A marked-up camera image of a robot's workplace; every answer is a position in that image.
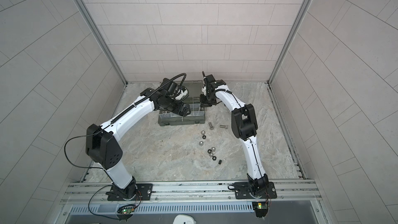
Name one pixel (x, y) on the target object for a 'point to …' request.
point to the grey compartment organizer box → (197, 113)
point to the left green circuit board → (125, 212)
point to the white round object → (184, 219)
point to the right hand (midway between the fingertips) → (201, 104)
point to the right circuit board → (261, 208)
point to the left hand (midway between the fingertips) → (188, 107)
